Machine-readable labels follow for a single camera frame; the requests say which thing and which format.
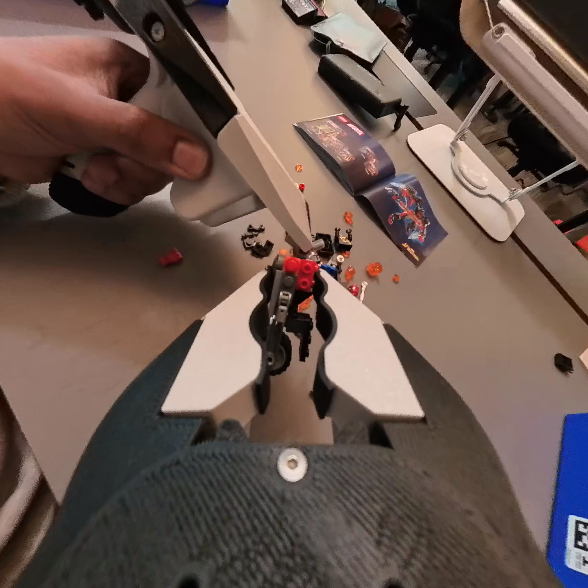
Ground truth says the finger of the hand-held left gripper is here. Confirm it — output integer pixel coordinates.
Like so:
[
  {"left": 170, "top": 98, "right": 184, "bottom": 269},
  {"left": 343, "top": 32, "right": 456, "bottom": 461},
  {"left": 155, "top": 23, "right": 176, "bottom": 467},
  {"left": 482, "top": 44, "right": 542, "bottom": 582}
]
[{"left": 217, "top": 113, "right": 314, "bottom": 253}]

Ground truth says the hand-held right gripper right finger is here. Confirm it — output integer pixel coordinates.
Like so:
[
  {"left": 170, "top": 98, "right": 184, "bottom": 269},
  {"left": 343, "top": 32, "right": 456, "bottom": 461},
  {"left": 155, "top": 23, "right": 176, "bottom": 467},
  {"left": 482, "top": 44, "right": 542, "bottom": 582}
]
[{"left": 312, "top": 271, "right": 425, "bottom": 422}]

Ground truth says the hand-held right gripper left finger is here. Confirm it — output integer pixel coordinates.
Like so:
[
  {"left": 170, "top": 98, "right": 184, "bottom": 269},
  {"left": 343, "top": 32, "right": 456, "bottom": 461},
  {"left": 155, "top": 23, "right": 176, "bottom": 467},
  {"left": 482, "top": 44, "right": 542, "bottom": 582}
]
[{"left": 161, "top": 269, "right": 276, "bottom": 426}]

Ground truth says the pile of lego parts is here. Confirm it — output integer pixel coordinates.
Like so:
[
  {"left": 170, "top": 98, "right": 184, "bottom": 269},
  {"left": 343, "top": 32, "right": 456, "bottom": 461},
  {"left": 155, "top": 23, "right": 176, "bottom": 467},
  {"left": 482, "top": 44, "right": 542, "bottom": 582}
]
[{"left": 241, "top": 163, "right": 401, "bottom": 304}]

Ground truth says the lego motorcycle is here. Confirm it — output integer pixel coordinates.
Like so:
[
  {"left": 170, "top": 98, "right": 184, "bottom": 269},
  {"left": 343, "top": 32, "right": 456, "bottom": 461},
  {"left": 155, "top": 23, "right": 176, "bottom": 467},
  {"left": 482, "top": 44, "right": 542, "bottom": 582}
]
[{"left": 266, "top": 255, "right": 322, "bottom": 376}]

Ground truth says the lego instruction booklet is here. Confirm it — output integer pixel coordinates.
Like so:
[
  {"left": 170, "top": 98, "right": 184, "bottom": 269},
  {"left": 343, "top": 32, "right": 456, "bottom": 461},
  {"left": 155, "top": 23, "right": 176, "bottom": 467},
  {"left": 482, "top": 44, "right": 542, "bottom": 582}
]
[{"left": 293, "top": 112, "right": 449, "bottom": 268}]

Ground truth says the person's left hand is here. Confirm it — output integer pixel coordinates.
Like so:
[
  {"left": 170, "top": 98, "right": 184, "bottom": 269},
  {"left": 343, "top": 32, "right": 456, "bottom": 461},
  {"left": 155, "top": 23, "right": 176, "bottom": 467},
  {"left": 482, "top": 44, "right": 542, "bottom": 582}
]
[{"left": 0, "top": 37, "right": 213, "bottom": 205}]

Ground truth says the black zip case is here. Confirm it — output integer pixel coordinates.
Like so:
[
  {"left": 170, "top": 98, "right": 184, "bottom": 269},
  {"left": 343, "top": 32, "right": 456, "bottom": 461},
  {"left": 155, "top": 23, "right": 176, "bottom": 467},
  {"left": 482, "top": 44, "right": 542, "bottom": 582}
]
[{"left": 318, "top": 54, "right": 410, "bottom": 131}]

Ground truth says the black flat box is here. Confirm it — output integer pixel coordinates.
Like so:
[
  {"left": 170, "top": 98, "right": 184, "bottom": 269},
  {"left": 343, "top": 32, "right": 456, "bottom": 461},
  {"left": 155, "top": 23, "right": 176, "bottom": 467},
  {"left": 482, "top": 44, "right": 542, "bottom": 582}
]
[{"left": 281, "top": 0, "right": 328, "bottom": 19}]

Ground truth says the dark green pouch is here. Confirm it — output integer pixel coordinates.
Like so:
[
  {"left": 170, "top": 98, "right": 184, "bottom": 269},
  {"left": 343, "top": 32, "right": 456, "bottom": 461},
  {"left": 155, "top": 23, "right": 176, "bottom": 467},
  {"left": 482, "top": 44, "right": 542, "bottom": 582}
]
[{"left": 310, "top": 13, "right": 389, "bottom": 63}]

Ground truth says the white desk lamp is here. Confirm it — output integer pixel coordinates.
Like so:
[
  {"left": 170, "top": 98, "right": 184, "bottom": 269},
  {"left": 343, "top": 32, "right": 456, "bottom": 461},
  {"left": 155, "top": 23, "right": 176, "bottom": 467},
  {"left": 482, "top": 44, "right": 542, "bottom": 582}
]
[{"left": 406, "top": 23, "right": 588, "bottom": 243}]

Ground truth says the blue box with label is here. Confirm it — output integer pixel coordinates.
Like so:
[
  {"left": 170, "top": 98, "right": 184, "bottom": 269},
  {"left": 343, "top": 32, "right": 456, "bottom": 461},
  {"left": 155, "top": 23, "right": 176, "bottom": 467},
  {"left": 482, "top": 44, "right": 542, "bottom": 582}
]
[{"left": 546, "top": 413, "right": 588, "bottom": 588}]

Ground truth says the black office chair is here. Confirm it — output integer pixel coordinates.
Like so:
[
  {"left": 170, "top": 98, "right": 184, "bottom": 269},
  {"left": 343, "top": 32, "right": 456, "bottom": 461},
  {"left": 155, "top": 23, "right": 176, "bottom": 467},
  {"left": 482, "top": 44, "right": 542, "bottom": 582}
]
[{"left": 498, "top": 110, "right": 588, "bottom": 184}]

